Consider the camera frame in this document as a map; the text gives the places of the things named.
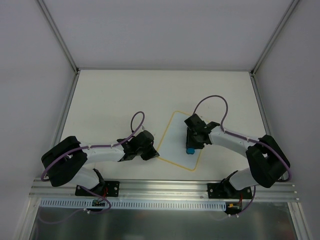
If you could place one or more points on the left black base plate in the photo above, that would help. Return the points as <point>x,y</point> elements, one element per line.
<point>111,188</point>

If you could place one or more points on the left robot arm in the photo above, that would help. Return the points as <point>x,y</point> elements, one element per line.
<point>65,162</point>

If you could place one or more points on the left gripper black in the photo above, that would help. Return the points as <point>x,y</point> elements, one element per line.
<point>149,150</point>

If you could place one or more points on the aluminium frame post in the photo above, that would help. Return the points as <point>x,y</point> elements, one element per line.
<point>295,208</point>
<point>25,228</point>

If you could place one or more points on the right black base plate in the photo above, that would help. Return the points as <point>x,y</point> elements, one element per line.
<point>224,190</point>

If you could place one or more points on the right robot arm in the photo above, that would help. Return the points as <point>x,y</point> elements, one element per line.
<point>267,162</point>

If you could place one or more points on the left aluminium frame post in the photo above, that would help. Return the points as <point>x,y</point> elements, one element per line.
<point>25,228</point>

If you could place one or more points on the yellow-framed small whiteboard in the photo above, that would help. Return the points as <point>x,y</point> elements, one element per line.
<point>172,146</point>

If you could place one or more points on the blue foam whiteboard eraser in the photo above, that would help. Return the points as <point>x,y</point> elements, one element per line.
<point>190,151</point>

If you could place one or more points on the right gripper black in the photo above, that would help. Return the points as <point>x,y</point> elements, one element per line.
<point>193,140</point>

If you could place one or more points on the aluminium mounting rail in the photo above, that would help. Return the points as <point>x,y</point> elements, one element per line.
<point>167,190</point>

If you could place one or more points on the right aluminium frame post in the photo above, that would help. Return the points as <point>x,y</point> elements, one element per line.
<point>295,208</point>

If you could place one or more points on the white slotted cable duct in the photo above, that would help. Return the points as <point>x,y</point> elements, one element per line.
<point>134,204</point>

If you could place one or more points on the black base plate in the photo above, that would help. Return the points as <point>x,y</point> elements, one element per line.
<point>111,188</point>
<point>224,190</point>

